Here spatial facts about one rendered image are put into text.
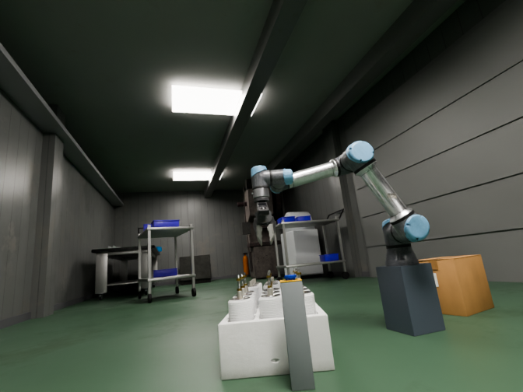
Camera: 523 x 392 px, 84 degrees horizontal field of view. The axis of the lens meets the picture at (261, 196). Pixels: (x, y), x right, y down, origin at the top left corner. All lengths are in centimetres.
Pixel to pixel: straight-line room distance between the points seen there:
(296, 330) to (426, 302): 78
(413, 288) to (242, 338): 82
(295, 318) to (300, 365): 13
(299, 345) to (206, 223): 822
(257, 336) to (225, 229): 809
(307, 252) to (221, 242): 403
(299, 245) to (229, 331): 452
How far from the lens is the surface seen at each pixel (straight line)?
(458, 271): 194
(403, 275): 152
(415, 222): 145
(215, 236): 907
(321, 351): 115
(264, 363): 115
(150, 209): 915
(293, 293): 97
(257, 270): 676
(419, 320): 157
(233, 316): 116
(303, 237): 563
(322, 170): 152
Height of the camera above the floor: 38
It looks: 13 degrees up
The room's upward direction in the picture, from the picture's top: 6 degrees counter-clockwise
